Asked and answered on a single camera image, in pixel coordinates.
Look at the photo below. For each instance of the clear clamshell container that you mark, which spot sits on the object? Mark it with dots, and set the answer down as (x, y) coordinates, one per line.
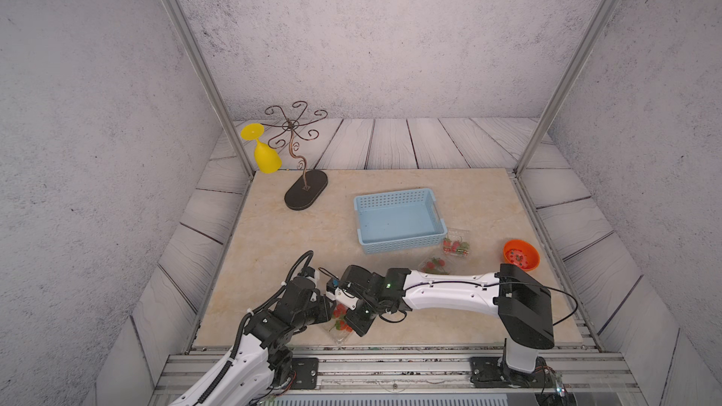
(458, 234)
(338, 337)
(449, 264)

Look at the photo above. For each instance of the aluminium frame post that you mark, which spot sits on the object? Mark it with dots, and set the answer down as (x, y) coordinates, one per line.
(189, 42)
(594, 30)

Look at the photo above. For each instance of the right aluminium frame post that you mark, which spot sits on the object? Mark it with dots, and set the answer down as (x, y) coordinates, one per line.
(594, 30)

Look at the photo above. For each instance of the aluminium mounting rail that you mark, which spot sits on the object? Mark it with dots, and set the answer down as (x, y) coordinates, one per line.
(446, 370)

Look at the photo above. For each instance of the light blue plastic basket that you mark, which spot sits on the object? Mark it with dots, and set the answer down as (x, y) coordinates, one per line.
(398, 220)

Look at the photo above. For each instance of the yellow plastic wine glass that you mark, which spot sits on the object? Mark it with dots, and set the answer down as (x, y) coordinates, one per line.
(267, 158)

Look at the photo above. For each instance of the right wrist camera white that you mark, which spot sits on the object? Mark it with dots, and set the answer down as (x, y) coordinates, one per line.
(336, 293)

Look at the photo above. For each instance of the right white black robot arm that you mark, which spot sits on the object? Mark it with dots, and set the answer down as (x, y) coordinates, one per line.
(523, 305)

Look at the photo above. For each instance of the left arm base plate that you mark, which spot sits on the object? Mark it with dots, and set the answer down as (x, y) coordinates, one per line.
(304, 374)

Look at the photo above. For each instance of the bronze wire glass rack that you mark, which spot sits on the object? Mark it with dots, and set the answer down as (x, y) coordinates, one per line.
(292, 132)

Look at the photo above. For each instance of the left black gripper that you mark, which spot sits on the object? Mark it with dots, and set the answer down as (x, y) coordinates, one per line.
(324, 304)

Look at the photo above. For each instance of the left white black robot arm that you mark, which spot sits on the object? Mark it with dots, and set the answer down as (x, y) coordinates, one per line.
(259, 360)

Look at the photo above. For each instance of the strawberries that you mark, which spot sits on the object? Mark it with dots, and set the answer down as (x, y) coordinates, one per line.
(340, 322)
(435, 266)

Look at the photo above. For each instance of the orange plastic bowl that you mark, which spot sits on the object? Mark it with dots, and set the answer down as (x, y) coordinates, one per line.
(521, 254)

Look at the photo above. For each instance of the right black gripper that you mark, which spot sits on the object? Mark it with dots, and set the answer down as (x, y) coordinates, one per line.
(357, 326)

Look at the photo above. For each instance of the red strawberry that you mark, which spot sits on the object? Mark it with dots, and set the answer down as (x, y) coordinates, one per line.
(456, 248)

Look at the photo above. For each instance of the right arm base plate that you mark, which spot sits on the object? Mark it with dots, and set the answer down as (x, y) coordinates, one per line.
(490, 372)

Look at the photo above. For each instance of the left aluminium frame post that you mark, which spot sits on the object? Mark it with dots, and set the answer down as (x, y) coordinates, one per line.
(189, 42)

